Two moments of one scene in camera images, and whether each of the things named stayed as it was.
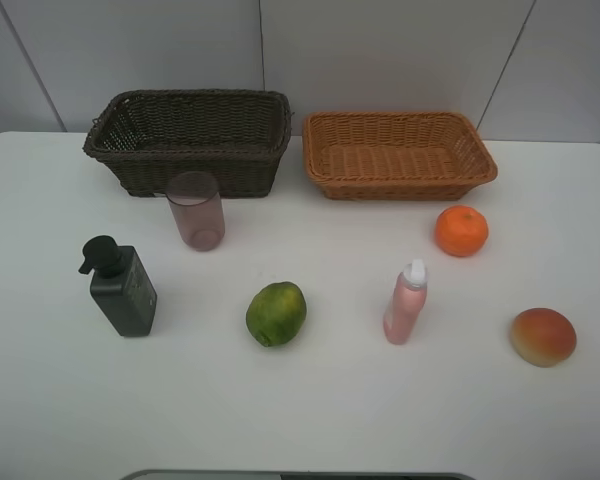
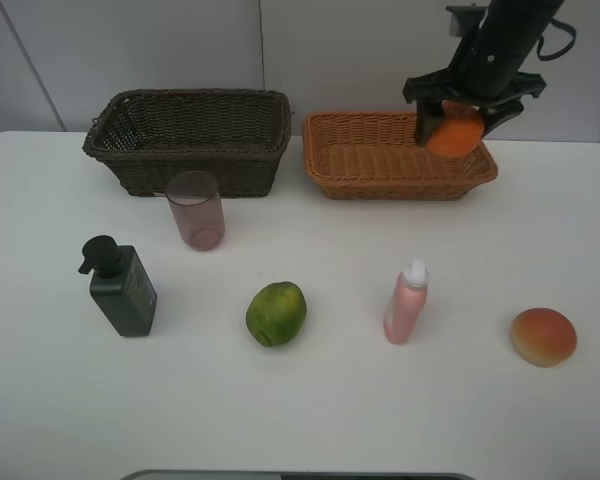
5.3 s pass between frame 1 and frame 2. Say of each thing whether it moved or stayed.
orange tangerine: moved
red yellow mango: stayed
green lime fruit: stayed
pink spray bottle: stayed
